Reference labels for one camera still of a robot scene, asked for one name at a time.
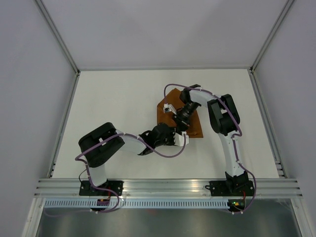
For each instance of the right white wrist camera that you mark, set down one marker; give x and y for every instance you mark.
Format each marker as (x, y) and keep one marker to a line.
(169, 108)

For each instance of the left aluminium frame post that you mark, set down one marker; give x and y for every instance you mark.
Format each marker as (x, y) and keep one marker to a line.
(51, 25)

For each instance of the white slotted cable duct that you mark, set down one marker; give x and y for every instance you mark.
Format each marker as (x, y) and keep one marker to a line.
(138, 203)

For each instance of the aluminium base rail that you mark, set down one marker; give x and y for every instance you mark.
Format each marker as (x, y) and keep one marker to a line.
(168, 188)

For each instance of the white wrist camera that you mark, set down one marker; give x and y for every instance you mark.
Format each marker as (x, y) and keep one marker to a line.
(169, 108)
(181, 139)

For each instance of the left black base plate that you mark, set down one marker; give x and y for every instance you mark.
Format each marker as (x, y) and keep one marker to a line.
(87, 190)

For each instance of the right aluminium frame post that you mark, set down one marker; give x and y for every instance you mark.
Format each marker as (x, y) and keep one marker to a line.
(272, 33)

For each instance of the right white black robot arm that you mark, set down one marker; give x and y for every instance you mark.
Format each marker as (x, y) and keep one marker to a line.
(224, 120)

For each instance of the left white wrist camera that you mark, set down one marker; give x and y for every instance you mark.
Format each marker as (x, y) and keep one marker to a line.
(181, 139)

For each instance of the aluminium frame post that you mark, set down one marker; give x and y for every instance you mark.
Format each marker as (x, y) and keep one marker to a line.
(51, 25)
(272, 33)

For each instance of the orange-brown cloth napkin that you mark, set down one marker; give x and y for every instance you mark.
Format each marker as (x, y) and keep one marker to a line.
(173, 98)

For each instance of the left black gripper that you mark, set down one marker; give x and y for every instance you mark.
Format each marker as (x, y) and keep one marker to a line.
(173, 129)

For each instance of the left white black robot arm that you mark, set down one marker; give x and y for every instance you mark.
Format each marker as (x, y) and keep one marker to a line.
(97, 157)

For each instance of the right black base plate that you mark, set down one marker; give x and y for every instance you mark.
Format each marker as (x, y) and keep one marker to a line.
(221, 189)

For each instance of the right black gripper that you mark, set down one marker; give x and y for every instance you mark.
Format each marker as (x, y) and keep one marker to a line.
(182, 123)

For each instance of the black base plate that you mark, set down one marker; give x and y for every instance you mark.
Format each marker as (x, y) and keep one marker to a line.
(87, 190)
(221, 189)

